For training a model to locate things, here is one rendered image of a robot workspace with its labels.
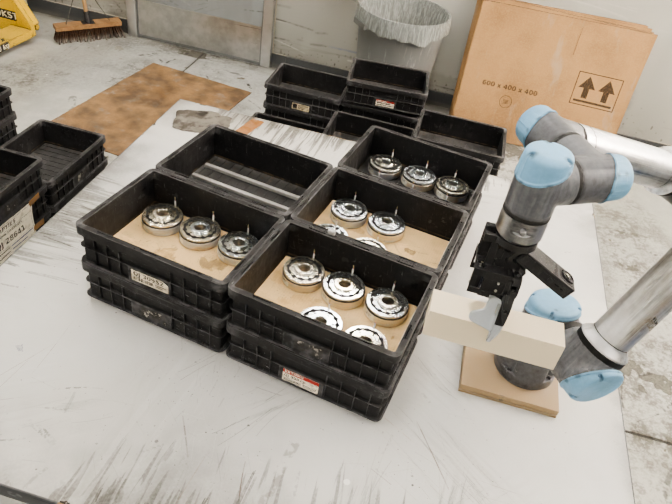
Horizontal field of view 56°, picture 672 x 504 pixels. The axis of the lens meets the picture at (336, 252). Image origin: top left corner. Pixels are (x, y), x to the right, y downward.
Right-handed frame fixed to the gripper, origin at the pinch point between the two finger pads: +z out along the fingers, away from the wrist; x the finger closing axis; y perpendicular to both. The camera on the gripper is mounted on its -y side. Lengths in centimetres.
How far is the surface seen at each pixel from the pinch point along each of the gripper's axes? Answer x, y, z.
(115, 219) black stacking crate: -25, 90, 22
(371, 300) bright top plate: -22.5, 23.5, 22.9
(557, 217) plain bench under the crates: -105, -28, 39
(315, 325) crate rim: -3.0, 32.6, 15.9
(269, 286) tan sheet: -21, 48, 26
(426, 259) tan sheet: -47, 13, 26
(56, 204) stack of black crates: -80, 149, 71
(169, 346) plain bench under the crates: -6, 67, 39
